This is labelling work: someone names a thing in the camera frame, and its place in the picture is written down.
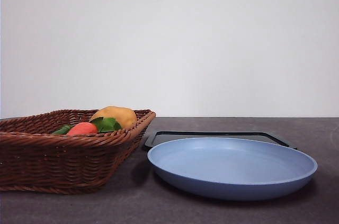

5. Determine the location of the black flat tray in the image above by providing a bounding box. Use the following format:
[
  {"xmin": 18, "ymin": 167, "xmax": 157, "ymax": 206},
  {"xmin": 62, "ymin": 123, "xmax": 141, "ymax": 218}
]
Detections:
[{"xmin": 144, "ymin": 130, "xmax": 299, "ymax": 152}]

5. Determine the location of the yellow-brown potato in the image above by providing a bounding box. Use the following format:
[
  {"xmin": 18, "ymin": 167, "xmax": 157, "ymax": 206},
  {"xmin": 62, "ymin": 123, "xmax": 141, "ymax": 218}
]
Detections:
[{"xmin": 90, "ymin": 105, "xmax": 138, "ymax": 131}]

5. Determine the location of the orange carrot with green leaves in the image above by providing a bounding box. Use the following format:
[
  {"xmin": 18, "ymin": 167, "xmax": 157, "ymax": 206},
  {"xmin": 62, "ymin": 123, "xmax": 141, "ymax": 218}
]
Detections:
[{"xmin": 66, "ymin": 117, "xmax": 123, "ymax": 137}]

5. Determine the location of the green vegetable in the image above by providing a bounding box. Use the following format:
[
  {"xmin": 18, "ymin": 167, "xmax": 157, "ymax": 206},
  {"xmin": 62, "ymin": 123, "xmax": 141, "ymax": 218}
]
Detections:
[{"xmin": 51, "ymin": 124, "xmax": 74, "ymax": 135}]

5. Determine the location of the brown wicker basket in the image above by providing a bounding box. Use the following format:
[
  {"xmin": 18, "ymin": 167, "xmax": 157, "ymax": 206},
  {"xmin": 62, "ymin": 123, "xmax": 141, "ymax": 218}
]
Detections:
[{"xmin": 0, "ymin": 109, "xmax": 156, "ymax": 195}]

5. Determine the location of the blue round plate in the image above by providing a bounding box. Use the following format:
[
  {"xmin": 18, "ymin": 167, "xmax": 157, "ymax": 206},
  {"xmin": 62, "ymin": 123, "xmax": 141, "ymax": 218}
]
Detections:
[{"xmin": 147, "ymin": 137, "xmax": 318, "ymax": 201}]

